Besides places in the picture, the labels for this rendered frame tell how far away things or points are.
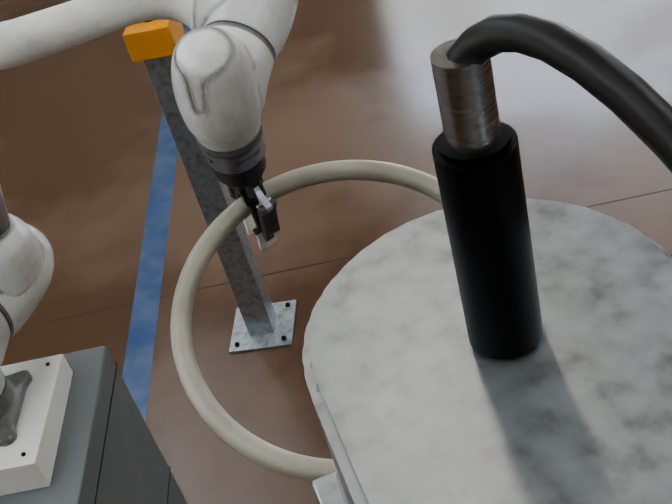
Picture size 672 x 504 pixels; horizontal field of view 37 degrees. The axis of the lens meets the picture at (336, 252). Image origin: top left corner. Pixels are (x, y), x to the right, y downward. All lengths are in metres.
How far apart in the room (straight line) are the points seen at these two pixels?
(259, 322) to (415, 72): 1.54
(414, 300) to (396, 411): 0.08
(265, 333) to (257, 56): 1.94
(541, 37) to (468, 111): 0.06
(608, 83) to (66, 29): 1.09
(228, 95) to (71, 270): 2.57
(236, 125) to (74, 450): 0.84
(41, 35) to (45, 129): 3.32
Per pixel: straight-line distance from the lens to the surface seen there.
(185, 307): 1.41
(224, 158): 1.33
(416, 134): 3.85
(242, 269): 2.98
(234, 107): 1.24
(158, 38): 2.56
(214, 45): 1.23
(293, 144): 3.97
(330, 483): 0.74
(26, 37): 1.41
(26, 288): 1.93
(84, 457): 1.89
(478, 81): 0.44
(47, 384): 1.97
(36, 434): 1.88
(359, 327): 0.58
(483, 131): 0.46
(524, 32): 0.41
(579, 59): 0.39
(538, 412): 0.52
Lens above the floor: 2.09
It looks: 38 degrees down
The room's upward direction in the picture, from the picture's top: 16 degrees counter-clockwise
